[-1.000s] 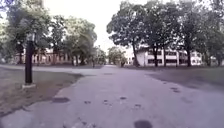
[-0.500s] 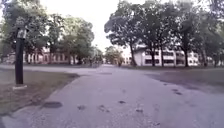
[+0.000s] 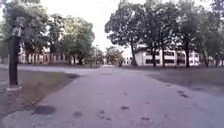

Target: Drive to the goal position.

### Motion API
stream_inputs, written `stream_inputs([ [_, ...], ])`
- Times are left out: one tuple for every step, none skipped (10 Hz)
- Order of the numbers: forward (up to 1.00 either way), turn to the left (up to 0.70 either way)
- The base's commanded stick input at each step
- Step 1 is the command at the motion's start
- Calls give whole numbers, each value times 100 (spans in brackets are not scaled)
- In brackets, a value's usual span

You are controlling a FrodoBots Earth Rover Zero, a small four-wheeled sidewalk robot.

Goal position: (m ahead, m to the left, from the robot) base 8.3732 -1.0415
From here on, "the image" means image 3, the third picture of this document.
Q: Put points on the distant small tree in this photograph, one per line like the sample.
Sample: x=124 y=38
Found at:
x=114 y=55

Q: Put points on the grey paved path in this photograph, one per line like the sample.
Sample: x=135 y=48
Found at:
x=116 y=93

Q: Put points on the white building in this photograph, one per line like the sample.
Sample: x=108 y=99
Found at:
x=170 y=57

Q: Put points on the row of large trees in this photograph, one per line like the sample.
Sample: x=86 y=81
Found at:
x=166 y=26

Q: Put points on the group of leafy trees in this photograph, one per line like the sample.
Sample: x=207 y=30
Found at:
x=50 y=33

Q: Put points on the red brick building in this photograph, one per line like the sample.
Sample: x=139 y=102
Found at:
x=40 y=57

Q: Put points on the grass lawn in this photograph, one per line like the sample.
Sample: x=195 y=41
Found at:
x=190 y=75

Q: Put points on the dry grass patch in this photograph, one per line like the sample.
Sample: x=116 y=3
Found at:
x=33 y=86

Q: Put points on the dark lamp post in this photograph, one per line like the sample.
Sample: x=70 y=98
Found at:
x=14 y=56

